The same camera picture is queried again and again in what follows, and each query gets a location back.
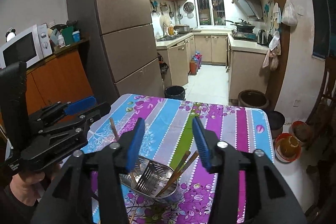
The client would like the red plastic basin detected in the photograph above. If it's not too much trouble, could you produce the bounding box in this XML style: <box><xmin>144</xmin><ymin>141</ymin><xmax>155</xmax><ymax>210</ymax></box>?
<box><xmin>274</xmin><ymin>133</ymin><xmax>301</xmax><ymax>164</ymax></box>

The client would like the kitchen window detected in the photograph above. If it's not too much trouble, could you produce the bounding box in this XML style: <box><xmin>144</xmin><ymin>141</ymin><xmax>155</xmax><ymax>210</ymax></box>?
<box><xmin>195</xmin><ymin>0</ymin><xmax>226</xmax><ymax>26</ymax></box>

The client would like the blue perforated utensil holder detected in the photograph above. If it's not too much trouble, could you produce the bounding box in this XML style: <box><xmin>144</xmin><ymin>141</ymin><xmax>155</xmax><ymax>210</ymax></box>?
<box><xmin>120</xmin><ymin>156</ymin><xmax>183</xmax><ymax>204</ymax></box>

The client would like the black trash bin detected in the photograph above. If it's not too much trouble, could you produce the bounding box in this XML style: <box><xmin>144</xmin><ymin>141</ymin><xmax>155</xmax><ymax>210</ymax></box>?
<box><xmin>164</xmin><ymin>85</ymin><xmax>186</xmax><ymax>100</ymax></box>

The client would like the white microwave oven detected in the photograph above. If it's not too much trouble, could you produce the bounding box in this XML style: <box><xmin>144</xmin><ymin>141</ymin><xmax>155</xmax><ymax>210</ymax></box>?
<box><xmin>1</xmin><ymin>23</ymin><xmax>52</xmax><ymax>69</ymax></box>

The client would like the brown ceramic jar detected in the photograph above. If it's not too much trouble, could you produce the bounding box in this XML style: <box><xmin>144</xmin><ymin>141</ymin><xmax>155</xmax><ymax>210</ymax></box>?
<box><xmin>238</xmin><ymin>90</ymin><xmax>269</xmax><ymax>110</ymax></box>

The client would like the dark wooden chair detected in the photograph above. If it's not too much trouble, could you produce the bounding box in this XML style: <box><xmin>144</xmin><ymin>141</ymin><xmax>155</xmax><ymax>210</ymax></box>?
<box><xmin>306</xmin><ymin>57</ymin><xmax>335</xmax><ymax>150</ymax></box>

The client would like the floral purple blue tablecloth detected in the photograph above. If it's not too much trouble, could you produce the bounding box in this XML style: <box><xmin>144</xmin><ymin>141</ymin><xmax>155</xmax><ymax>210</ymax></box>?
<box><xmin>83</xmin><ymin>94</ymin><xmax>274</xmax><ymax>223</ymax></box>

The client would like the grey tall refrigerator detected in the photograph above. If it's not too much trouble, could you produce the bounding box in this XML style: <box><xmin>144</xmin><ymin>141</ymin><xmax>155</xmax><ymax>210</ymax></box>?
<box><xmin>66</xmin><ymin>0</ymin><xmax>163</xmax><ymax>103</ymax></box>

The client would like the steel electric kettle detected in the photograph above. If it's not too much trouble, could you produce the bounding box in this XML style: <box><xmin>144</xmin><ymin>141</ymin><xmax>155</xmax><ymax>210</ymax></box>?
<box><xmin>257</xmin><ymin>30</ymin><xmax>268</xmax><ymax>47</ymax></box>

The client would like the person's left hand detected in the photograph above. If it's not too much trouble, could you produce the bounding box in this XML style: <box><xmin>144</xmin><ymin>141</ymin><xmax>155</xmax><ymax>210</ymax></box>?
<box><xmin>10</xmin><ymin>161</ymin><xmax>62</xmax><ymax>206</ymax></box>

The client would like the steel range hood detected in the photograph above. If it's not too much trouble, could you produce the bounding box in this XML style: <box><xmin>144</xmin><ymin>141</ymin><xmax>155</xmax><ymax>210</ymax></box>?
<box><xmin>232</xmin><ymin>0</ymin><xmax>263</xmax><ymax>20</ymax></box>

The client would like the black wok on stove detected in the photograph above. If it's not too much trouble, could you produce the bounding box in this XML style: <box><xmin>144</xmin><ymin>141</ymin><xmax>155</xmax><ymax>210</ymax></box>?
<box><xmin>226</xmin><ymin>19</ymin><xmax>255</xmax><ymax>33</ymax></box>

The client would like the white hanging plastic bag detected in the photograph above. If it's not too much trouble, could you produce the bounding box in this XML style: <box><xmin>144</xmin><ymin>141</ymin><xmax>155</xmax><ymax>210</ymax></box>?
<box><xmin>281</xmin><ymin>0</ymin><xmax>298</xmax><ymax>27</ymax></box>

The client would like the orange wooden cabinet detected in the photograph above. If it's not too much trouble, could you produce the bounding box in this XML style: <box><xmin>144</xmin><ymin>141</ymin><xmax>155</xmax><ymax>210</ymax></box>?
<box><xmin>26</xmin><ymin>39</ymin><xmax>93</xmax><ymax>114</ymax></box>

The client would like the wooden chopstick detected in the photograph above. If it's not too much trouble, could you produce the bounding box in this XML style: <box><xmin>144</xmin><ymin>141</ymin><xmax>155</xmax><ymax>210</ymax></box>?
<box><xmin>130</xmin><ymin>172</ymin><xmax>137</xmax><ymax>186</ymax></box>
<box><xmin>168</xmin><ymin>151</ymin><xmax>191</xmax><ymax>182</ymax></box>
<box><xmin>156</xmin><ymin>151</ymin><xmax>199</xmax><ymax>197</ymax></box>
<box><xmin>109</xmin><ymin>117</ymin><xmax>119</xmax><ymax>141</ymax></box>
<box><xmin>129</xmin><ymin>210</ymin><xmax>136</xmax><ymax>224</ymax></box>

